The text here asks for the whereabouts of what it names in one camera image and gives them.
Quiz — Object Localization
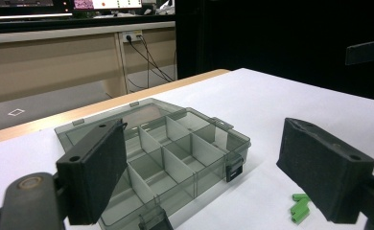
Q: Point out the transparent grey compartment box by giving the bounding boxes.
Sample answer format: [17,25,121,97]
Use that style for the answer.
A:
[54,97,252,230]

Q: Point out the white wall power socket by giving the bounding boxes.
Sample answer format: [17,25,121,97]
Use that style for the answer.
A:
[122,30,144,43]

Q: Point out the black curtain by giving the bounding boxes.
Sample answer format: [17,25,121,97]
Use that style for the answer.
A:
[175,0,374,104]

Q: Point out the long beige desk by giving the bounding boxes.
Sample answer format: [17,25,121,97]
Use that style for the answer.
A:
[0,20,177,107]

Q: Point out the bright white-screen computer monitor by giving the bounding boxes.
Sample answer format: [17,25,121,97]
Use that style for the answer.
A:
[73,0,144,12]

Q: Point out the dark computer monitor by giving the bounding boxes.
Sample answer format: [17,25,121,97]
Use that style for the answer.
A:
[0,0,73,16]

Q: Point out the black power cable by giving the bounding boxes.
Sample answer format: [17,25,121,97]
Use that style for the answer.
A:
[127,35,175,84]
[138,34,164,90]

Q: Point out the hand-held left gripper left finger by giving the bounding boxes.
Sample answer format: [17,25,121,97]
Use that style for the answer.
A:
[56,118,129,226]

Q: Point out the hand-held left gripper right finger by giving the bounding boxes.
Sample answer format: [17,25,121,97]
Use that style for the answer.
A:
[275,117,374,224]

